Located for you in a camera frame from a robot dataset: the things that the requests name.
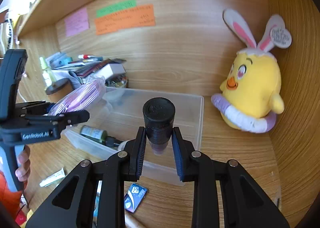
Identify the pink rope bundle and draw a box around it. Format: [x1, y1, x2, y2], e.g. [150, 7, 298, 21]
[48, 76, 107, 117]

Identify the small white ointment tube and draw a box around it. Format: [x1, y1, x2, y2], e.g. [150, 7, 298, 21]
[39, 168, 66, 187]

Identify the green glass bottle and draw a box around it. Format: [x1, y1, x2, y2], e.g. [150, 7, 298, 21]
[80, 125, 122, 148]

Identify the blue staples box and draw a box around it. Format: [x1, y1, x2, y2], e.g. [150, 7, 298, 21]
[124, 183, 148, 213]

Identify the purple black spray bottle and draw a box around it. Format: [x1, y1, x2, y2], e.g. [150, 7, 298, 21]
[143, 97, 176, 155]

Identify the person left hand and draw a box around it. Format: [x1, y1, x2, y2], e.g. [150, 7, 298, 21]
[15, 145, 30, 182]

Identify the brown lidded mug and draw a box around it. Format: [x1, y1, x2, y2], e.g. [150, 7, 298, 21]
[45, 78, 74, 103]

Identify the green spray bottle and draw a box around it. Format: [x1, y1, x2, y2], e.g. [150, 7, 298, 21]
[39, 57, 56, 89]

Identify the stack of books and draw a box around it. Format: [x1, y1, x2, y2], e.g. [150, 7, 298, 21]
[69, 58, 126, 78]

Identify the clear plastic storage bin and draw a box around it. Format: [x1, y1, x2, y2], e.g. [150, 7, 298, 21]
[61, 87, 205, 186]

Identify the red white marker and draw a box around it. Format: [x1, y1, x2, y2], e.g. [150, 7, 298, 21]
[78, 54, 103, 60]

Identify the white box on books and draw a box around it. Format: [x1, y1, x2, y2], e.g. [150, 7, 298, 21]
[93, 63, 126, 79]

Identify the pink sticky note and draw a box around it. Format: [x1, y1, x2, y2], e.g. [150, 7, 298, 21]
[64, 7, 89, 37]

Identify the yellow chick plush toy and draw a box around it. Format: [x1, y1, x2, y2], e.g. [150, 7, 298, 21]
[211, 9, 292, 134]

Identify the green sticky note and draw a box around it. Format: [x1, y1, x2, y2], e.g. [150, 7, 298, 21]
[96, 0, 137, 18]

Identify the orange sticky note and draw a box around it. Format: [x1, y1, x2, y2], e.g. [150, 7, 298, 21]
[94, 4, 156, 35]

